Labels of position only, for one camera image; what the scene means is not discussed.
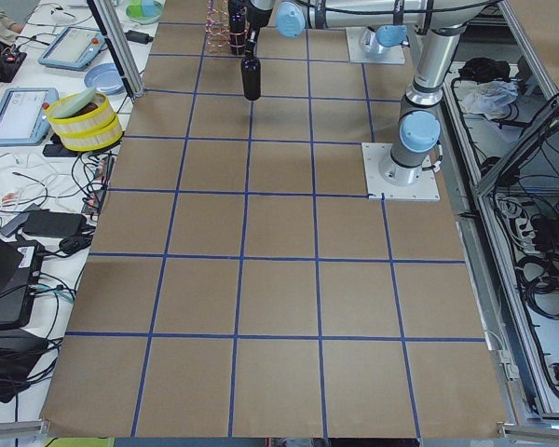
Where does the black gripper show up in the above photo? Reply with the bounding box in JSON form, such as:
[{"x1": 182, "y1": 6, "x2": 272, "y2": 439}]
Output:
[{"x1": 244, "y1": 0, "x2": 271, "y2": 58}]

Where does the teach pendant tablet near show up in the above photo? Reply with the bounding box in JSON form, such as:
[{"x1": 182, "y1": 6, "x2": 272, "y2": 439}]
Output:
[{"x1": 0, "y1": 88, "x2": 59, "y2": 147}]

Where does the copper wire wine basket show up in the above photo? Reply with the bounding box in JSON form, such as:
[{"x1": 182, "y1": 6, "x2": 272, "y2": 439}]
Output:
[{"x1": 205, "y1": 0, "x2": 229, "y2": 54}]

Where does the blue plate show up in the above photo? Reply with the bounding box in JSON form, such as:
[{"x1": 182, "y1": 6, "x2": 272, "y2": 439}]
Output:
[{"x1": 84, "y1": 62, "x2": 125, "y2": 95}]

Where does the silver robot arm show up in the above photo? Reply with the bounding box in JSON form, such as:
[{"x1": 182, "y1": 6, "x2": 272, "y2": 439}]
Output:
[
  {"x1": 360, "y1": 25, "x2": 407, "y2": 55},
  {"x1": 234, "y1": 1, "x2": 492, "y2": 115}
]

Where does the black laptop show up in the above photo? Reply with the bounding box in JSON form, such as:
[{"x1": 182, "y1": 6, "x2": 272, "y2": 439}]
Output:
[{"x1": 0, "y1": 238, "x2": 44, "y2": 331}]

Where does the dark glass wine bottle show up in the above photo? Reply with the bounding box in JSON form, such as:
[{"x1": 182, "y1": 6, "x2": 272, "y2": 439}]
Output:
[{"x1": 240, "y1": 54, "x2": 261, "y2": 102}]

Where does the teach pendant tablet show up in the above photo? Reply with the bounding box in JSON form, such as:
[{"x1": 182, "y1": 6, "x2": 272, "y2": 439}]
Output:
[
  {"x1": 38, "y1": 26, "x2": 105, "y2": 71},
  {"x1": 0, "y1": 88, "x2": 59, "y2": 147}
]

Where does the green bowl with blocks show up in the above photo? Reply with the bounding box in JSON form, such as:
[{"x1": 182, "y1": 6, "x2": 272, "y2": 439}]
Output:
[{"x1": 125, "y1": 0, "x2": 164, "y2": 25}]

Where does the black power adapter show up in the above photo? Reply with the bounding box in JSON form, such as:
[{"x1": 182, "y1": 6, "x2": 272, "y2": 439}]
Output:
[{"x1": 125, "y1": 30, "x2": 154, "y2": 45}]

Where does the teach pendant tablet far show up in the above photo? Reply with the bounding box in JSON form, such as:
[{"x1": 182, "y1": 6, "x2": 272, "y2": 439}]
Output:
[{"x1": 38, "y1": 26, "x2": 105, "y2": 71}]

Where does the dark wine bottle in basket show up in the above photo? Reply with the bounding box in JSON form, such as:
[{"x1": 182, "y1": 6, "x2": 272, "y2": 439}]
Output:
[{"x1": 227, "y1": 1, "x2": 247, "y2": 55}]

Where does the yellow rimmed wooden steamer basket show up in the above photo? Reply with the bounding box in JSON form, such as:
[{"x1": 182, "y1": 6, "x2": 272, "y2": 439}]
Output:
[{"x1": 45, "y1": 90, "x2": 123, "y2": 152}]

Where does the aluminium frame post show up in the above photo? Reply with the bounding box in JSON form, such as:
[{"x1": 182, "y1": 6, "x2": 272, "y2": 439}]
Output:
[{"x1": 87, "y1": 0, "x2": 144, "y2": 102}]

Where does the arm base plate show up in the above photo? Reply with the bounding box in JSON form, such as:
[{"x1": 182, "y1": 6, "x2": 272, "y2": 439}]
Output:
[
  {"x1": 346, "y1": 25, "x2": 407, "y2": 65},
  {"x1": 361, "y1": 142, "x2": 440, "y2": 202}
]

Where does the pale green lid plate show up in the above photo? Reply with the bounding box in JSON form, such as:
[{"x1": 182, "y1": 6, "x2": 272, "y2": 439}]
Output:
[{"x1": 47, "y1": 88, "x2": 96, "y2": 119}]

